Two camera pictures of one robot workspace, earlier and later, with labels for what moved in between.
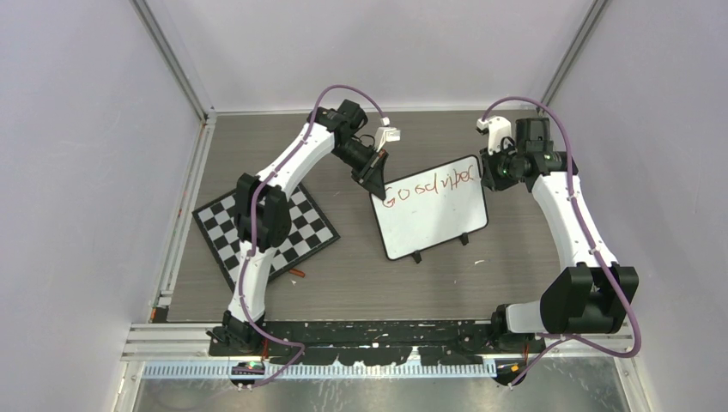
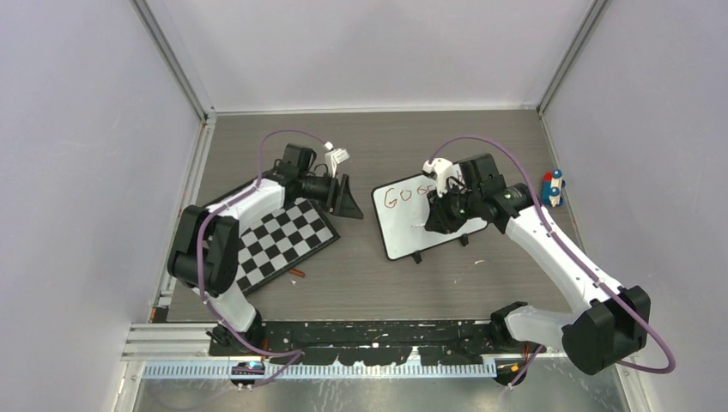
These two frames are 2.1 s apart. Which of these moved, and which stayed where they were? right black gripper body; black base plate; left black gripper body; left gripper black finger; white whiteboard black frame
Moved: left gripper black finger; right black gripper body; left black gripper body
Stayed: black base plate; white whiteboard black frame
